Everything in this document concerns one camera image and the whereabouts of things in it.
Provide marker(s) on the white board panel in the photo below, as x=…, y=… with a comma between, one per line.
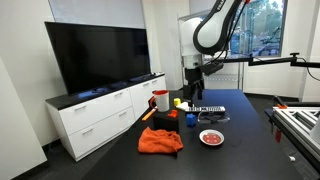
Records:
x=16, y=133

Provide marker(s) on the small orange block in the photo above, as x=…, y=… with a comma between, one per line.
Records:
x=173, y=113

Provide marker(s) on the white cabinet with black top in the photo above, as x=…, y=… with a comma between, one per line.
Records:
x=100, y=116

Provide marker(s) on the black flat screen television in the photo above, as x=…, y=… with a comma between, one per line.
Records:
x=100, y=56

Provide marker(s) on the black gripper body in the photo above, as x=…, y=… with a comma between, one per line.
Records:
x=194, y=78

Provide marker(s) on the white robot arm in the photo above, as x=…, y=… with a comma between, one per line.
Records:
x=213, y=30

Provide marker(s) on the white plate with pizza print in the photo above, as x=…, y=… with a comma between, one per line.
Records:
x=211, y=137

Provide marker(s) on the yellow block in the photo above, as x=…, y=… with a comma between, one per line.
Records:
x=177, y=102

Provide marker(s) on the orange stick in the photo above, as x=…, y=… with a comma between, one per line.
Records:
x=149, y=114

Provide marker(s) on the white mug with red inside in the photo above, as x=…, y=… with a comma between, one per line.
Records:
x=162, y=100

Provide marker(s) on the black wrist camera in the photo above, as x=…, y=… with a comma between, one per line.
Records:
x=212, y=68

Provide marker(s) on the orange cloth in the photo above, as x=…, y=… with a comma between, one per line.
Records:
x=160, y=141

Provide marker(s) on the aluminium frame rail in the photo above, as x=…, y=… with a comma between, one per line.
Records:
x=296, y=123

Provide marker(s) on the white remote control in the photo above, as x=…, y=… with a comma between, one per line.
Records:
x=205, y=109

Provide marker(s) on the black box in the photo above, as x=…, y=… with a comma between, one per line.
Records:
x=165, y=122

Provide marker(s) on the orange clamp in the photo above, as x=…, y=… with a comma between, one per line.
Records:
x=279, y=101

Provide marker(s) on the clear safety glasses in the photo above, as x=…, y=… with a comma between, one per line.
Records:
x=213, y=117

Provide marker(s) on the blue toy object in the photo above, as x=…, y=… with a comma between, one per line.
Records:
x=190, y=120

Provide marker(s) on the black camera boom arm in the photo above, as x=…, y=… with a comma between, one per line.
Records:
x=266, y=60

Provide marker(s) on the white block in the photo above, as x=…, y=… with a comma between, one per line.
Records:
x=182, y=106

